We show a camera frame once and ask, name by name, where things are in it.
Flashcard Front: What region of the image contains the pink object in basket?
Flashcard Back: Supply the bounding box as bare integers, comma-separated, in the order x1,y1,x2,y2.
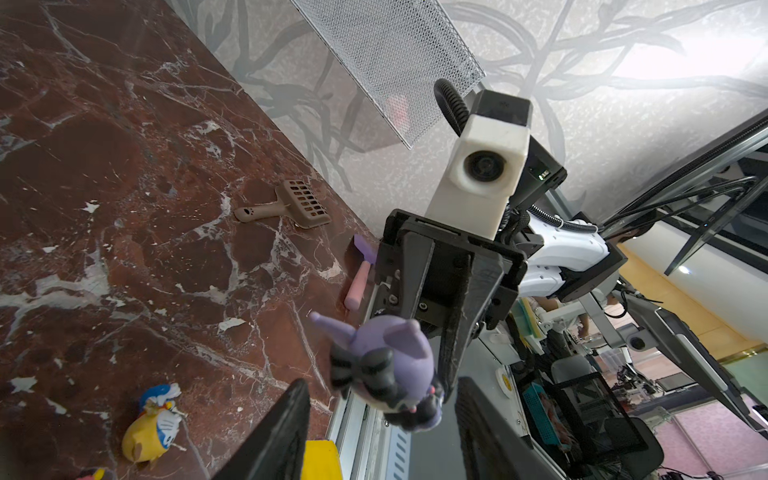
386,95,411,132

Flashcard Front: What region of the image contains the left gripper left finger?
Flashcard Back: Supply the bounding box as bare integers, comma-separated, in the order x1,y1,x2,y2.
213,379,311,480

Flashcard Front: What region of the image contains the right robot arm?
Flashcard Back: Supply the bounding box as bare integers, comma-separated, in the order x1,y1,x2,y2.
375,79,625,390

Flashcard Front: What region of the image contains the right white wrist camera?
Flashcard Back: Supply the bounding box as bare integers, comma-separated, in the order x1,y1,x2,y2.
425,79,567,240

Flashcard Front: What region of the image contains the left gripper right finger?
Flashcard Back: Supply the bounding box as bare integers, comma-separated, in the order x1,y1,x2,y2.
455,377,560,480

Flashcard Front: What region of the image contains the brown toy sieve scoop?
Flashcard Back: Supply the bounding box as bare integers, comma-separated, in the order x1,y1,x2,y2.
234,180,331,229

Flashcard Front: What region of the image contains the yellow doraemon figure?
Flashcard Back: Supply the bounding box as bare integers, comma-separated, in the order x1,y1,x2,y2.
121,383,187,464

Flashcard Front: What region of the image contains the yellow plastic toy shovel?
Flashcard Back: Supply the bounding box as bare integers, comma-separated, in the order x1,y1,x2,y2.
300,440,343,480

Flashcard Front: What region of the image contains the white wire mesh basket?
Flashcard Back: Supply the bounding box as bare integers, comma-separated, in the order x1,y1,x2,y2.
293,0,485,148

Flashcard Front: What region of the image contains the purple kuromi figure black bow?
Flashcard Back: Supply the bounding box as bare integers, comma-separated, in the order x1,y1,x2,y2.
310,312,445,432

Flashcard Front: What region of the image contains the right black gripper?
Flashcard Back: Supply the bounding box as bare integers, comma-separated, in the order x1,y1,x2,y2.
375,209,526,396

